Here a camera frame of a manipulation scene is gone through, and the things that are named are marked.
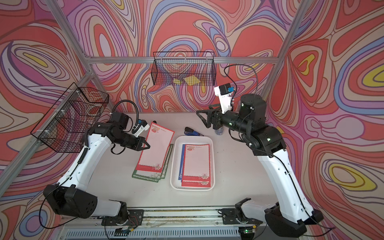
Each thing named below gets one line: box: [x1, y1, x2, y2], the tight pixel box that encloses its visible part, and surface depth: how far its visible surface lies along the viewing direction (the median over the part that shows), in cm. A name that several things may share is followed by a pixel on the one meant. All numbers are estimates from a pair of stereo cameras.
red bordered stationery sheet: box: [135, 122, 175, 173], surface depth 78 cm
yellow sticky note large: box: [183, 75, 201, 86], surface depth 92 cm
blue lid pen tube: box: [215, 126, 224, 135], surface depth 107 cm
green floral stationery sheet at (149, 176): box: [131, 169, 162, 183], surface depth 88 cm
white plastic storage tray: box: [170, 135, 216, 191], surface depth 93 cm
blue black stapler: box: [184, 127, 204, 137], surface depth 106 cm
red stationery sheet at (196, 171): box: [181, 144, 211, 188], surface depth 93 cm
